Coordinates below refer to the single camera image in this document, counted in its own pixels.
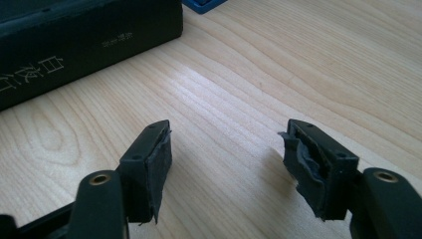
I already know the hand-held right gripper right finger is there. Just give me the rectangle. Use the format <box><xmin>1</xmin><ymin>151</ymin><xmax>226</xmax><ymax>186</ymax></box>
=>
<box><xmin>278</xmin><ymin>119</ymin><xmax>361</xmax><ymax>222</ymax></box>

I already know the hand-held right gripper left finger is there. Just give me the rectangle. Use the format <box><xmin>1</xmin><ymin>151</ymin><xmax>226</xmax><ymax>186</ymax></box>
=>
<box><xmin>117</xmin><ymin>119</ymin><xmax>174</xmax><ymax>225</ymax></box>

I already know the black book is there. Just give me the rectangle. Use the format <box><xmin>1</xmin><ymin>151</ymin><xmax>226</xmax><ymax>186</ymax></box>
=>
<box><xmin>0</xmin><ymin>0</ymin><xmax>184</xmax><ymax>113</ymax></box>

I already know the blue plastic file rack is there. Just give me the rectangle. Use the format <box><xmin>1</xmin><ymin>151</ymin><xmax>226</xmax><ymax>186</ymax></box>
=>
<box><xmin>181</xmin><ymin>0</ymin><xmax>229</xmax><ymax>15</ymax></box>

